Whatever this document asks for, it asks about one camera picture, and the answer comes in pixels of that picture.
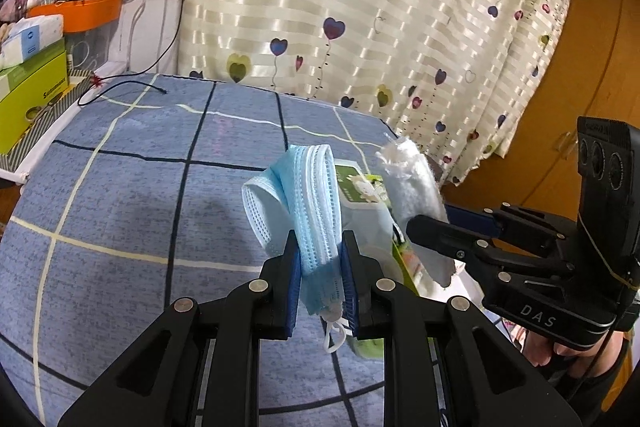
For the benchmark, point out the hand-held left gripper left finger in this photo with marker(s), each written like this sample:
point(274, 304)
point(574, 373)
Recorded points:
point(292, 297)

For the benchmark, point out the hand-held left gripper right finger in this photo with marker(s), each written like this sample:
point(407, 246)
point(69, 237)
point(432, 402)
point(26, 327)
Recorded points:
point(352, 297)

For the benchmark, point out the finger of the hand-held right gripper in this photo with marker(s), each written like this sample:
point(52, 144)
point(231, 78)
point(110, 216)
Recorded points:
point(470, 217)
point(435, 234)

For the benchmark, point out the green cardboard box white inside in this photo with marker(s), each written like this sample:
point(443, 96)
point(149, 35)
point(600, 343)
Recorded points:
point(407, 269)

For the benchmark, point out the white towel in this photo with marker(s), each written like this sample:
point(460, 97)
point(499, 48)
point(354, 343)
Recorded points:
point(415, 187)

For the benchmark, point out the blue face mask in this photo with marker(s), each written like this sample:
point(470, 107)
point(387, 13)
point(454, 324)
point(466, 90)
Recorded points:
point(310, 207)

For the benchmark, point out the person's right forearm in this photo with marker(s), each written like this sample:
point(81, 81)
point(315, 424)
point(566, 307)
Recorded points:
point(600, 377)

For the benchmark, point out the person's right hand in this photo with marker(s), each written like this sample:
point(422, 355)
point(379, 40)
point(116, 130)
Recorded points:
point(550, 354)

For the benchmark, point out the brown wooden wardrobe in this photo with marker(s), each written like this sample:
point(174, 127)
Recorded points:
point(550, 82)

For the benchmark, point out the blue checked blanket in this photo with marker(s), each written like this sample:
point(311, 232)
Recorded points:
point(125, 232)

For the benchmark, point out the small red tassel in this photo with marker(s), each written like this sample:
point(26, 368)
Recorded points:
point(96, 80)

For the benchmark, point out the black white striped box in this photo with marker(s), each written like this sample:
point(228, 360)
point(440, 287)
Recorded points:
point(60, 117)

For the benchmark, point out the clear plastic storage bin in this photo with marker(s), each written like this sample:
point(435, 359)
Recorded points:
point(95, 47)

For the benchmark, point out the lime green shoebox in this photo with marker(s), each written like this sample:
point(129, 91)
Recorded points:
point(30, 107)

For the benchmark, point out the orange plastic basket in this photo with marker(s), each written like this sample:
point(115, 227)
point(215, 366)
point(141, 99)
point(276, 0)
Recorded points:
point(75, 14)

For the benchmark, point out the blue white tissue pack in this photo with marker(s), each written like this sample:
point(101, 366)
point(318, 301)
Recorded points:
point(30, 39)

